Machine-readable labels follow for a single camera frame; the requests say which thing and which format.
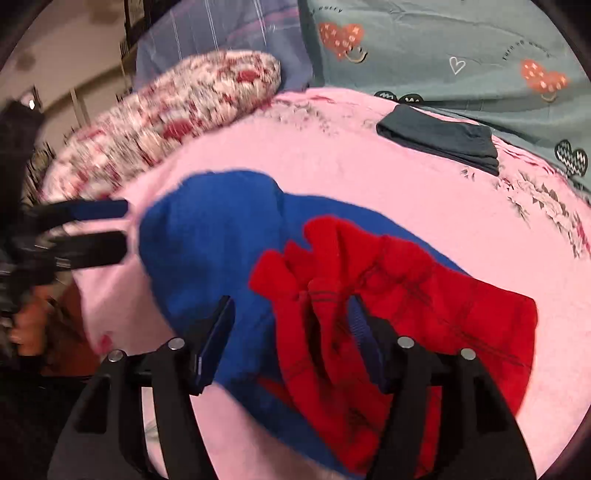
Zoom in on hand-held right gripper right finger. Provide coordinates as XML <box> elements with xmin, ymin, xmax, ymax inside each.
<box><xmin>346</xmin><ymin>295</ymin><xmax>536</xmax><ymax>480</ymax></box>

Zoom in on folded dark green cloth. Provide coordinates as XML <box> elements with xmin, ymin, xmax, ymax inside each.
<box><xmin>375</xmin><ymin>104</ymin><xmax>502</xmax><ymax>177</ymax></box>

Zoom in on red floral pillow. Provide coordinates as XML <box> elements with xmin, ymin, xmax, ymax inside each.
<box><xmin>41</xmin><ymin>50</ymin><xmax>283</xmax><ymax>203</ymax></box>

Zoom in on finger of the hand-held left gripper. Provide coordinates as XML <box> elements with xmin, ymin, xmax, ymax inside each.
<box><xmin>28</xmin><ymin>198</ymin><xmax>130</xmax><ymax>232</ymax></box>
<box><xmin>46</xmin><ymin>231</ymin><xmax>129</xmax><ymax>272</ymax></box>

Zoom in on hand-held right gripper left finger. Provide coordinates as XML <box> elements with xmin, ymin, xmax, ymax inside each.
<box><xmin>48</xmin><ymin>295</ymin><xmax>236</xmax><ymax>480</ymax></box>

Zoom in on pink floral bedsheet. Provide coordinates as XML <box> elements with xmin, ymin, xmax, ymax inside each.
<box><xmin>44</xmin><ymin>88</ymin><xmax>591</xmax><ymax>480</ymax></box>

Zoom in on blue and red pants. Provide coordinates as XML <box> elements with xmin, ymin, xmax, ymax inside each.
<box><xmin>139</xmin><ymin>170</ymin><xmax>540</xmax><ymax>478</ymax></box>

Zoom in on purple plaid cloth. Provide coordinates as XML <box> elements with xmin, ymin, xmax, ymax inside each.
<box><xmin>134</xmin><ymin>0</ymin><xmax>320</xmax><ymax>93</ymax></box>

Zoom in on green heart print sheet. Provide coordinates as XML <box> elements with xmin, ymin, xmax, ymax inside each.
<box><xmin>298</xmin><ymin>0</ymin><xmax>591</xmax><ymax>195</ymax></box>

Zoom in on person's left hand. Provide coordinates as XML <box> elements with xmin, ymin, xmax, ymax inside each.
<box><xmin>9</xmin><ymin>284</ymin><xmax>63</xmax><ymax>358</ymax></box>

